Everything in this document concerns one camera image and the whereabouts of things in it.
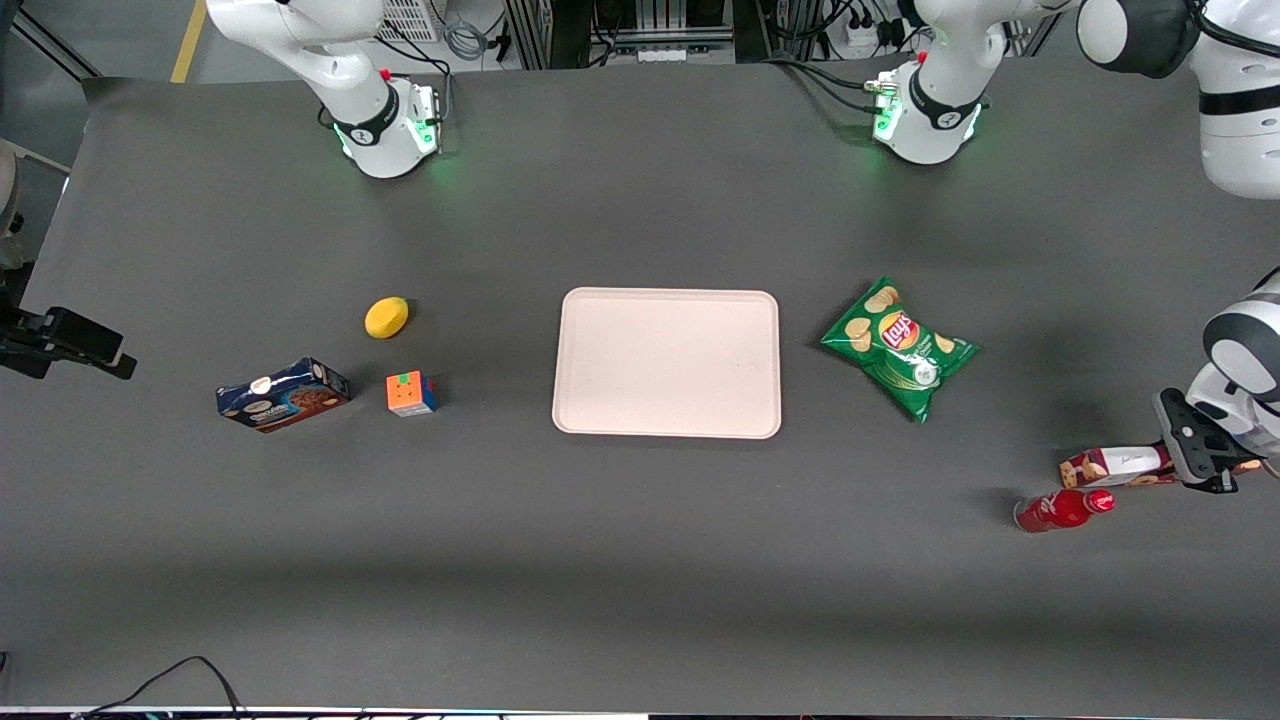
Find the grey coiled cable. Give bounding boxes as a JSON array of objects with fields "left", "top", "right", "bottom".
[{"left": 440, "top": 15, "right": 493, "bottom": 63}]

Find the metal equipment rack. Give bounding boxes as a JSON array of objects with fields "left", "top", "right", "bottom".
[{"left": 503, "top": 0, "right": 781, "bottom": 69}]

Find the white power strip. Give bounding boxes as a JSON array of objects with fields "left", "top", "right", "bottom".
[{"left": 843, "top": 8, "right": 906, "bottom": 51}]

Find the colourful puzzle cube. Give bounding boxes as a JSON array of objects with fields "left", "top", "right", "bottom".
[{"left": 386, "top": 371, "right": 439, "bottom": 418}]

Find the yellow lemon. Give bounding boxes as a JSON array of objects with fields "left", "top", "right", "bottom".
[{"left": 364, "top": 296, "right": 410, "bottom": 340}]

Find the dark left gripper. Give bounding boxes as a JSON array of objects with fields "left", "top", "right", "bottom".
[{"left": 1156, "top": 387, "right": 1241, "bottom": 496}]

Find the thin black cable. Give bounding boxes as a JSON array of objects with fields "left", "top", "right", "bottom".
[{"left": 72, "top": 655, "right": 251, "bottom": 720}]

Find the blue cookie box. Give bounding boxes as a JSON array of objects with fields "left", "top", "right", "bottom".
[{"left": 216, "top": 357, "right": 351, "bottom": 434}]

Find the white perforated box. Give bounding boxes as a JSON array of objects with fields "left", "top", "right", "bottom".
[{"left": 378, "top": 0, "right": 443, "bottom": 43}]

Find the black base cable bundle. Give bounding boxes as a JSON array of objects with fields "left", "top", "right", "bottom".
[{"left": 765, "top": 55, "right": 886, "bottom": 113}]

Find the red soda bottle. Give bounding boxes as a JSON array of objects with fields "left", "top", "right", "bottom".
[{"left": 1013, "top": 488, "right": 1117, "bottom": 534}]

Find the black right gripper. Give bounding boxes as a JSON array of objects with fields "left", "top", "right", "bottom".
[{"left": 0, "top": 307, "right": 138, "bottom": 382}]

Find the red plaid cookie box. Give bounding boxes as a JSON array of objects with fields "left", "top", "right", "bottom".
[{"left": 1060, "top": 445, "right": 1263, "bottom": 489}]

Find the cream plastic tray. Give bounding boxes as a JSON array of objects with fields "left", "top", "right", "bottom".
[{"left": 552, "top": 287, "right": 782, "bottom": 440}]

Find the green chips bag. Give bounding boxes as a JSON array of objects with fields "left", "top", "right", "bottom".
[{"left": 820, "top": 276, "right": 981, "bottom": 424}]

